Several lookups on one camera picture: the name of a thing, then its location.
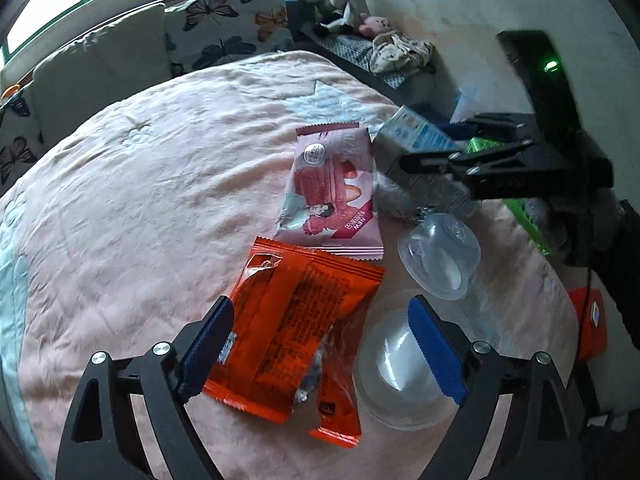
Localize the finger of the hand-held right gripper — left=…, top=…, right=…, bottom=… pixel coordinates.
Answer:
left=450, top=112, right=541, bottom=146
left=397, top=140, right=540, bottom=181

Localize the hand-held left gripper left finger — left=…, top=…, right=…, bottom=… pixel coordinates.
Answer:
left=55, top=296, right=236, bottom=480

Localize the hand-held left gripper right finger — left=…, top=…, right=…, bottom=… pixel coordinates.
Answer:
left=407, top=295, right=586, bottom=480

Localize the milk carton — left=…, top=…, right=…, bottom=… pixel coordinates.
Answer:
left=372, top=105, right=481, bottom=221

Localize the clear round plastic bowl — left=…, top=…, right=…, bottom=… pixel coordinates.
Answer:
left=352, top=307, right=468, bottom=431

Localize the green plastic basket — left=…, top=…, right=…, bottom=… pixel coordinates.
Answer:
left=467, top=137, right=556, bottom=256

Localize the orange snack wrapper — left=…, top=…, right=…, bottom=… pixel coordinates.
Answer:
left=202, top=236, right=386, bottom=448

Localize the clear plastic jelly cup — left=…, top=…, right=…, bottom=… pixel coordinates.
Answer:
left=397, top=211, right=482, bottom=302

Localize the pink snack wrapper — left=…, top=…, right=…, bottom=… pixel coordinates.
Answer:
left=275, top=121, right=385, bottom=261

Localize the person's right hand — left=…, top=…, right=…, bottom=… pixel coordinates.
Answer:
left=522, top=196, right=568, bottom=256

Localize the white patterned cloth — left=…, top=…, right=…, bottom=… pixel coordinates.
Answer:
left=371, top=32, right=435, bottom=73

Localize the dark patterned bench cushion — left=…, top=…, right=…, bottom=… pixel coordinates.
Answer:
left=300, top=25, right=436, bottom=106

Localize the pink blanket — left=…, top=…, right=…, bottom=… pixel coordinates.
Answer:
left=0, top=50, right=581, bottom=480

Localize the pink plush toy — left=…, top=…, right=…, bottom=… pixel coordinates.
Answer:
left=361, top=16, right=392, bottom=38

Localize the orange red bag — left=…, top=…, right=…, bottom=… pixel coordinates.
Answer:
left=569, top=287, right=608, bottom=361

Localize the black white plush cow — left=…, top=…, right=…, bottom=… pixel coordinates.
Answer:
left=315, top=0, right=372, bottom=38

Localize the butterfly print pillow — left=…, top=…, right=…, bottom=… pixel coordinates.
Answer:
left=164, top=0, right=296, bottom=78
left=0, top=92, right=46, bottom=193

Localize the grey pillow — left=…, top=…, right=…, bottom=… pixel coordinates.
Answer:
left=31, top=2, right=173, bottom=136

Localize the black cable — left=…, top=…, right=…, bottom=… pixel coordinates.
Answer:
left=575, top=262, right=596, bottom=361

